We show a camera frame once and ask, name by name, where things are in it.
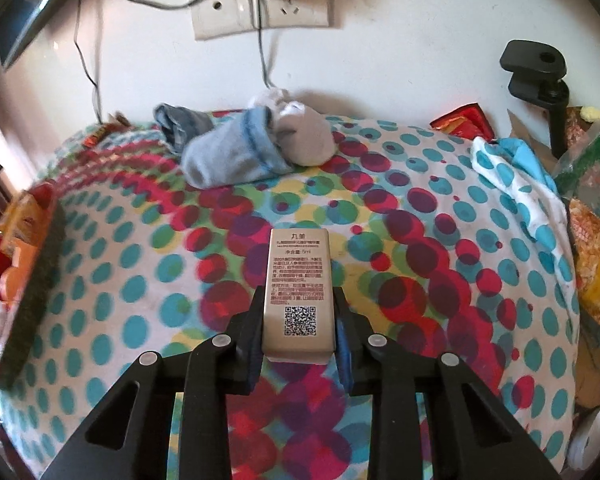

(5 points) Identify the small beige box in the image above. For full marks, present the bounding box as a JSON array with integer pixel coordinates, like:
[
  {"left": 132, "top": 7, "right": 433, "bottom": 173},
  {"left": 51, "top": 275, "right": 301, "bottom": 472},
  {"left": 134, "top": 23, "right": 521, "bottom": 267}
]
[{"left": 261, "top": 228, "right": 337, "bottom": 365}]

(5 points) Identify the red gold candy wrapper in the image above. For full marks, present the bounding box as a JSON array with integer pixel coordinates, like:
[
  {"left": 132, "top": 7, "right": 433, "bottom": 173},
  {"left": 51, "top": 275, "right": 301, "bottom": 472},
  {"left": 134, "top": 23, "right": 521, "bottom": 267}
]
[{"left": 84, "top": 124, "right": 117, "bottom": 149}]

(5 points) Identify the grey cable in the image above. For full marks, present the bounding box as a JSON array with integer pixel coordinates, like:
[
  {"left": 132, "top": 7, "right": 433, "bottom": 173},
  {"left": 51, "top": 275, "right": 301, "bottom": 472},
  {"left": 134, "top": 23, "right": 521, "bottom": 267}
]
[{"left": 256, "top": 0, "right": 277, "bottom": 92}]

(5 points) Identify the grey framed panel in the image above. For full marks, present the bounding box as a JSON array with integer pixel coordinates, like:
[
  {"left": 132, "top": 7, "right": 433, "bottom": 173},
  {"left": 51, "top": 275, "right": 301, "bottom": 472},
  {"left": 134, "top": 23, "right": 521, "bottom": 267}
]
[{"left": 0, "top": 0, "right": 52, "bottom": 69}]

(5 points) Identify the white tape roll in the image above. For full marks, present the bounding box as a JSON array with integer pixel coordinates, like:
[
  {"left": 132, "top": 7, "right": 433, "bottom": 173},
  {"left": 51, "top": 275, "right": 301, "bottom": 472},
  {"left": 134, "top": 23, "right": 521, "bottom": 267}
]
[{"left": 567, "top": 402, "right": 600, "bottom": 471}]

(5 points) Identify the thin black cable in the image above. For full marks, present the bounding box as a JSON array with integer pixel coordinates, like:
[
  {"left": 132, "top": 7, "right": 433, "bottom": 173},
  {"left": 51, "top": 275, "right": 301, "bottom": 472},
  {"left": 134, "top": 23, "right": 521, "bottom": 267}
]
[{"left": 76, "top": 0, "right": 104, "bottom": 124}]

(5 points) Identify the white blank wall plate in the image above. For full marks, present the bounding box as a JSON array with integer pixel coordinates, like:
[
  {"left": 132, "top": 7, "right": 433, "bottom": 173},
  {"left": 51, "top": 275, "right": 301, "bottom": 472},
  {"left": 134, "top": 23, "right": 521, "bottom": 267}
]
[{"left": 190, "top": 0, "right": 255, "bottom": 41}]

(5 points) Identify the brown cardboard piece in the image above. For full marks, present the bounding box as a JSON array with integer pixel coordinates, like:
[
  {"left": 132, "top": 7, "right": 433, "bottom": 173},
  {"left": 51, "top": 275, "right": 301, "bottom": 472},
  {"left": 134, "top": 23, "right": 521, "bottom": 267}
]
[{"left": 509, "top": 110, "right": 557, "bottom": 162}]

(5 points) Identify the clear plastic bag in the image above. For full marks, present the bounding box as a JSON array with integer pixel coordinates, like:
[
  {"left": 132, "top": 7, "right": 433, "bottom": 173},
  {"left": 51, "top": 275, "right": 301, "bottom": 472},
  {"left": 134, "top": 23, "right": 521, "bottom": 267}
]
[{"left": 552, "top": 105, "right": 600, "bottom": 202}]

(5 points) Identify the blue striped rolled sock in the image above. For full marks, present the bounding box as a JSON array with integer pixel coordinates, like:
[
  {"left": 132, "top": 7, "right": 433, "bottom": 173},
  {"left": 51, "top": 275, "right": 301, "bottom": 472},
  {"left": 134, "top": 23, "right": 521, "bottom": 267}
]
[{"left": 154, "top": 103, "right": 213, "bottom": 155}]

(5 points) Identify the black desk clamp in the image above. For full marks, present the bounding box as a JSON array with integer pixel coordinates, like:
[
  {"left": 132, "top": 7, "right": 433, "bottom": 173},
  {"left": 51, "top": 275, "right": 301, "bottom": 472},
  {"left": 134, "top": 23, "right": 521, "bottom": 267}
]
[{"left": 499, "top": 39, "right": 570, "bottom": 159}]

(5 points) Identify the polka dot blanket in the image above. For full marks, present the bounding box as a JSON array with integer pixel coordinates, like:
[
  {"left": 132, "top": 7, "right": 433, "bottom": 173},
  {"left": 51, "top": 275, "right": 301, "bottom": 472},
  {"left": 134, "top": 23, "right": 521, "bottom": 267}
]
[{"left": 0, "top": 110, "right": 581, "bottom": 480}]

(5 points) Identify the round red tray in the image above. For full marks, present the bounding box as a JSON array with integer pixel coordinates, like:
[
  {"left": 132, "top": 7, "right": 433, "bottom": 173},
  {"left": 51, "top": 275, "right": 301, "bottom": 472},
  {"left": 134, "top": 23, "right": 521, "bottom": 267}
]
[{"left": 0, "top": 182, "right": 67, "bottom": 392}]

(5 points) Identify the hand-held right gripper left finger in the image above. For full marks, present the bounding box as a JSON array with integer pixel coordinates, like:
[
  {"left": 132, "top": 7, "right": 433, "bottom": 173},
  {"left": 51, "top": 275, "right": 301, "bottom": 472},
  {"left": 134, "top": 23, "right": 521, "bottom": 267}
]
[{"left": 40, "top": 285, "right": 268, "bottom": 480}]

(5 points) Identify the light blue sock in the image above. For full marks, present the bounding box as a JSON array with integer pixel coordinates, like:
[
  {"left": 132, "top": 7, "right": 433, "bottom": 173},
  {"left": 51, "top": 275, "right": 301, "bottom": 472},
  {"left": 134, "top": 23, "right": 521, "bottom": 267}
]
[{"left": 181, "top": 107, "right": 287, "bottom": 189}]

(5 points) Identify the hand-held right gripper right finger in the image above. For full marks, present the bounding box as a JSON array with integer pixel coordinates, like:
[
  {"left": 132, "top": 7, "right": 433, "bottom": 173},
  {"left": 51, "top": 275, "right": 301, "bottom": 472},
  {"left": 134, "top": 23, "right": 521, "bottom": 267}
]
[{"left": 332, "top": 287, "right": 563, "bottom": 480}]

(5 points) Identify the yellow snack bag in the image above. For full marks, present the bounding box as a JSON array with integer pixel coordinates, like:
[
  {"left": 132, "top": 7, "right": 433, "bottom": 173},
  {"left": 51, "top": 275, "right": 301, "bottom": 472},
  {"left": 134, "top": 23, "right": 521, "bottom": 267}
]
[{"left": 567, "top": 195, "right": 600, "bottom": 327}]

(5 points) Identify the red snack packet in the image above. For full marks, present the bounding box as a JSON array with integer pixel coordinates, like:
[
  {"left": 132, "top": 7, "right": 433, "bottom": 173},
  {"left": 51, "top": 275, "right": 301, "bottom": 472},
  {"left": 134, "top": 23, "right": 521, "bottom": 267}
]
[{"left": 430, "top": 103, "right": 496, "bottom": 140}]

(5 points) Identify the white wall socket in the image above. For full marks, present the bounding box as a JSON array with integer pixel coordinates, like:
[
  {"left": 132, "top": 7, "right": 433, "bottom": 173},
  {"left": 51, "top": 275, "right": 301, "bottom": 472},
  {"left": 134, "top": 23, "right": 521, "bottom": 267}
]
[{"left": 252, "top": 0, "right": 334, "bottom": 29}]

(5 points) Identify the white sock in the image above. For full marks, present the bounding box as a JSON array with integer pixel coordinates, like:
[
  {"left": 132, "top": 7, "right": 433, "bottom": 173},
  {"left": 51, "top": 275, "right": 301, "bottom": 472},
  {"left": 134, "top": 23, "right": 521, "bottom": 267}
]
[{"left": 247, "top": 89, "right": 337, "bottom": 167}]

